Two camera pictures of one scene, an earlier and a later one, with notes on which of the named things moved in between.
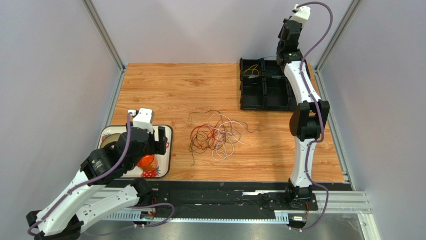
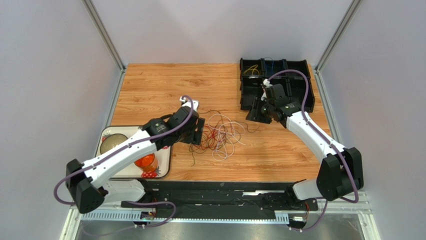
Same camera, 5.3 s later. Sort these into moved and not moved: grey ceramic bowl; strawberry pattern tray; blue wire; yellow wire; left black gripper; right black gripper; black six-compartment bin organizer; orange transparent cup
Moved: left black gripper; blue wire; right black gripper
Not moved: black six-compartment bin organizer; strawberry pattern tray; yellow wire; grey ceramic bowl; orange transparent cup
